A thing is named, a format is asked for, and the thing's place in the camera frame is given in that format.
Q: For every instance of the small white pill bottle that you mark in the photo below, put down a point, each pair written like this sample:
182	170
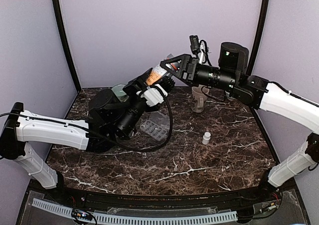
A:
206	138

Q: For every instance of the right black frame post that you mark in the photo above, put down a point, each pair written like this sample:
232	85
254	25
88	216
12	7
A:
258	35

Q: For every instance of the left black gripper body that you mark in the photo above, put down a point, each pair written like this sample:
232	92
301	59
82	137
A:
135	84

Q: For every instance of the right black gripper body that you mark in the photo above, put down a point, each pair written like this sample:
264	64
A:
192	77

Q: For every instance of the orange pill bottle grey cap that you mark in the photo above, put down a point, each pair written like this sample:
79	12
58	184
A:
156	74

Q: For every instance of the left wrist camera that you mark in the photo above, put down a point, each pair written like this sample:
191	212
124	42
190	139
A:
155	94

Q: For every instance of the white slotted cable duct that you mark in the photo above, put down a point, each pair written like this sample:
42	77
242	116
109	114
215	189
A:
124	217

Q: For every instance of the green ceramic bowl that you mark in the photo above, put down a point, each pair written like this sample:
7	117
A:
119	92

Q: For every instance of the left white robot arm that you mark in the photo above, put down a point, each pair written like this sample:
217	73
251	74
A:
113	118

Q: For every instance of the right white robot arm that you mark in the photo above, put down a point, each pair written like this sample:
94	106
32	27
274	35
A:
258	93

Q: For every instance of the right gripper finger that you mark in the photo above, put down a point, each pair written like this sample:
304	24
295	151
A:
181	60
179	73

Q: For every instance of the clear plastic pill organizer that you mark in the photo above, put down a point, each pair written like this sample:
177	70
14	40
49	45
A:
156	125

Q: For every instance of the left black frame post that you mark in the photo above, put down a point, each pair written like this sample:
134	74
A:
65	44

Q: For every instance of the beige ceramic mug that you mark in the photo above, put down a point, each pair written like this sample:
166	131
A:
199	98

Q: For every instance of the black frame post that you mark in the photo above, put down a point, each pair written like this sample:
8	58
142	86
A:
65	44
258	35

